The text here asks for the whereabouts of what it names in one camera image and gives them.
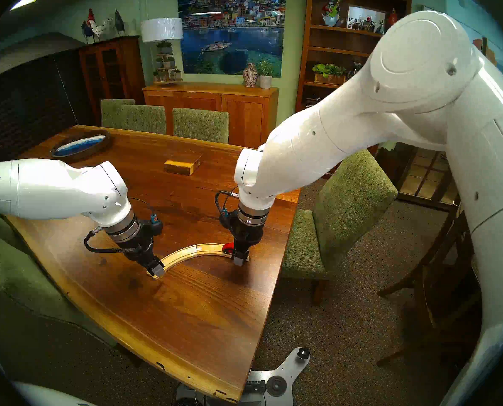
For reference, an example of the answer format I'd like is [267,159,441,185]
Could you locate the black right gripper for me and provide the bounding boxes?
[230,223,265,267]

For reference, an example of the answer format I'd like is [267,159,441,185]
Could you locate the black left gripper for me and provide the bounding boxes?
[122,234,165,280]

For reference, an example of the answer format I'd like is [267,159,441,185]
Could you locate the curved wooden train track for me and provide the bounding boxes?
[197,243,251,264]
[147,244,202,280]

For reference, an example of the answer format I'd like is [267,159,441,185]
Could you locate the white left shoulder shell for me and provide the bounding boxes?
[11,381,98,406]

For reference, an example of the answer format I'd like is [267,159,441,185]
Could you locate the rectangular wooden block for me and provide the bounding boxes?
[164,152,204,176]

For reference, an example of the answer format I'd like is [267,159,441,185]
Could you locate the green upholstered chair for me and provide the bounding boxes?
[0,213,117,347]
[121,104,167,135]
[172,108,230,144]
[279,149,399,307]
[100,99,136,129]

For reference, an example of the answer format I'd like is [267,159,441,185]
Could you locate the light wood sideboard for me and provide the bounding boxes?
[143,82,279,149]

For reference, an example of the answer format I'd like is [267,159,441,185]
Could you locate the plant in white pot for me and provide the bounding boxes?
[257,60,274,90]

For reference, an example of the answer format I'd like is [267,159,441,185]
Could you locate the dark wooden chair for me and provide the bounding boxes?
[376,198,485,368]

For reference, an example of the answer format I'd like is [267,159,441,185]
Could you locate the dark glass door console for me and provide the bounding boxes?
[378,141,461,211]

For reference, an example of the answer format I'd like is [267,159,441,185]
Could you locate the succulents in wooden planter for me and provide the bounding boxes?
[312,63,348,87]

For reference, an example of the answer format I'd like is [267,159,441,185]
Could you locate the dark wood glass cabinet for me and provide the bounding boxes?
[78,35,146,126]

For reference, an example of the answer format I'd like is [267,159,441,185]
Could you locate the tiered stand with succulents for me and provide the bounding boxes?
[152,40,183,85]

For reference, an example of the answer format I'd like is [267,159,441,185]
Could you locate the dark window blind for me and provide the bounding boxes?
[0,50,92,158]

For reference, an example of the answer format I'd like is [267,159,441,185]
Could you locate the harbour town painting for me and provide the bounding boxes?
[177,0,287,79]

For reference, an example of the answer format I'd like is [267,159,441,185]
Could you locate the white lamp shade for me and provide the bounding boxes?
[140,17,184,44]

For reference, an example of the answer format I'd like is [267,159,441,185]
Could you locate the tall wooden bookshelf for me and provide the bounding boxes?
[293,0,414,177]

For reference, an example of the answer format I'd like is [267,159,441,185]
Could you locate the white rooster figurine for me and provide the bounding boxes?
[90,17,116,41]

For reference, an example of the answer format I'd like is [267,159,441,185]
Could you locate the blue rooster figurine red comb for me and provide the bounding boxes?
[81,8,97,44]

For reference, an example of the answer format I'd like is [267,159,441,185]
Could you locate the colourful ceramic figurine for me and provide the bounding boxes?
[321,0,343,27]

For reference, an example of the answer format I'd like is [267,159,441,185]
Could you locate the framed text sign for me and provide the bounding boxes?
[345,5,387,33]

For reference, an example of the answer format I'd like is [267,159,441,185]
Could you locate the abstract landscape canvas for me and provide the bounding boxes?
[484,37,503,84]
[467,25,487,57]

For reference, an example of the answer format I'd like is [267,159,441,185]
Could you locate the black braided cable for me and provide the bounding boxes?
[84,227,129,254]
[215,190,240,231]

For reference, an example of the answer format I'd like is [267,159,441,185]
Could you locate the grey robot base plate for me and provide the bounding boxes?
[173,347,311,406]

